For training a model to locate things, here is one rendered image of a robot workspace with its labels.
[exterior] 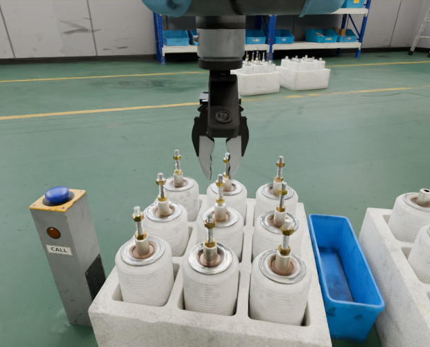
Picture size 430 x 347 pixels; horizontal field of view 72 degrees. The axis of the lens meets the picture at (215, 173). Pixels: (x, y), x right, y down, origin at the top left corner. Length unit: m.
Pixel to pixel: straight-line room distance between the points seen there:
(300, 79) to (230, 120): 2.66
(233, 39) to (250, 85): 2.30
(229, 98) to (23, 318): 0.68
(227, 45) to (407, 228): 0.54
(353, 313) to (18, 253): 0.90
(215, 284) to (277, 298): 0.10
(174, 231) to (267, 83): 2.37
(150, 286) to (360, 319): 0.42
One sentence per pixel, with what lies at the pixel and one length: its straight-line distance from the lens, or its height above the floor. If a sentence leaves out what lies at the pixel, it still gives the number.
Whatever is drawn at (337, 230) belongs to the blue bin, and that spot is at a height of 0.08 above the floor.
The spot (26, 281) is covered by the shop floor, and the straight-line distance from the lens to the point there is 0.95.
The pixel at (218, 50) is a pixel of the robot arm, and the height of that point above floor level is 0.57.
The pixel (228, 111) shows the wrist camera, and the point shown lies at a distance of 0.43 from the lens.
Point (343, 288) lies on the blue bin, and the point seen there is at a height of 0.00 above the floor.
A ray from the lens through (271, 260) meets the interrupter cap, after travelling 0.52.
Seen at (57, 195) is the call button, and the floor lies 0.33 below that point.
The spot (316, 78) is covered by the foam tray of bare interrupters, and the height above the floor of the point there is 0.10.
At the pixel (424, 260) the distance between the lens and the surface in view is 0.69.
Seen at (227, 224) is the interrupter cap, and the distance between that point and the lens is 0.58.
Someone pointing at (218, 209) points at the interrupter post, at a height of 0.28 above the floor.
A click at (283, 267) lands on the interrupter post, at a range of 0.50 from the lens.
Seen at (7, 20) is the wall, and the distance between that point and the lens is 5.76.
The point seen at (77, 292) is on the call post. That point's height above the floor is 0.11.
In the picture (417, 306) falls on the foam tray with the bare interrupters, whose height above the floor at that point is 0.18.
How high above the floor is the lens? 0.60
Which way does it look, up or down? 28 degrees down
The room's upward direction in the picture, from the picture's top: straight up
